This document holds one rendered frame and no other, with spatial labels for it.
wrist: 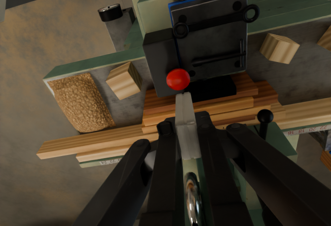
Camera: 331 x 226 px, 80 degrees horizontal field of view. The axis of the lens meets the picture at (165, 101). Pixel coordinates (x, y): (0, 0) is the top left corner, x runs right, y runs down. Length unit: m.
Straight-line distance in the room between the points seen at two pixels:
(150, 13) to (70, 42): 1.18
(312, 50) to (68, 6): 1.21
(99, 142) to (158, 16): 0.30
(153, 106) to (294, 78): 0.28
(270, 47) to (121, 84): 0.26
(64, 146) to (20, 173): 2.10
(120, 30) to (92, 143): 0.35
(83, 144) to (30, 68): 1.22
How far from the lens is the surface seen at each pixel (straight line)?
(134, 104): 0.43
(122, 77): 0.35
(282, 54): 0.38
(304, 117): 0.47
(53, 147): 0.53
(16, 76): 1.74
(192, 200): 0.42
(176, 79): 0.25
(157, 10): 0.29
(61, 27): 1.43
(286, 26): 0.41
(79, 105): 0.42
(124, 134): 0.45
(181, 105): 0.17
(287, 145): 0.33
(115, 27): 0.66
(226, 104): 0.35
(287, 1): 0.55
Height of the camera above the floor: 1.24
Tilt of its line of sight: 55 degrees down
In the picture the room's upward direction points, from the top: 179 degrees clockwise
